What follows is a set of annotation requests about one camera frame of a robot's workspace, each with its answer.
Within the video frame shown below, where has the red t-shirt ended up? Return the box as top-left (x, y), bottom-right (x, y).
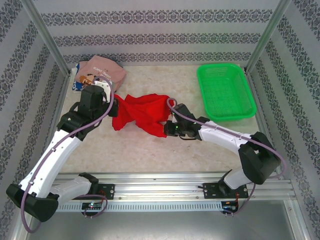
top-left (111, 93), bottom-right (176, 139)

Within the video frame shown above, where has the folded white blue t-shirt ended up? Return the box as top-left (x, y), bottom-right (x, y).
top-left (71, 62), bottom-right (89, 93)

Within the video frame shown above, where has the folded pink printed t-shirt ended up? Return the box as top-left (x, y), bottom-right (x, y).
top-left (76, 55), bottom-right (127, 91)

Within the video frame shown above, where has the green plastic basket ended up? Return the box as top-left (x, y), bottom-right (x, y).
top-left (196, 62), bottom-right (258, 123)

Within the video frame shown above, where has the aluminium table side rail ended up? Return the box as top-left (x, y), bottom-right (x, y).
top-left (246, 71), bottom-right (285, 181)
top-left (34, 72), bottom-right (72, 182)

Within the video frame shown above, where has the aluminium mounting rail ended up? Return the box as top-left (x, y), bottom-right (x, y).
top-left (24, 172), bottom-right (298, 201)

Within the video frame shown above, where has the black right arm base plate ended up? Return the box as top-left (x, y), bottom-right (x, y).
top-left (202, 182), bottom-right (249, 200)

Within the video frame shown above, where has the white slotted cable duct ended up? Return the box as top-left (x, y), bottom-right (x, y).
top-left (56, 201), bottom-right (241, 213)

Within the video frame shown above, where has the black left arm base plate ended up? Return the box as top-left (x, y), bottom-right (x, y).
top-left (96, 183), bottom-right (116, 200)

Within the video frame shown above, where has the aluminium frame post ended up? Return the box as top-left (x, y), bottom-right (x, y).
top-left (244, 0), bottom-right (293, 73)
top-left (19, 0), bottom-right (72, 76)

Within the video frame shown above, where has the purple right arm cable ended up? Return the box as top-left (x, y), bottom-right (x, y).
top-left (166, 97), bottom-right (288, 218)

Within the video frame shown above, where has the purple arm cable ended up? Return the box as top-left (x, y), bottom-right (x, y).
top-left (166, 97), bottom-right (288, 218)
top-left (21, 76), bottom-right (116, 234)

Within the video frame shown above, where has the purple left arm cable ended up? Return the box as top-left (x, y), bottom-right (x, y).
top-left (21, 76), bottom-right (116, 234)

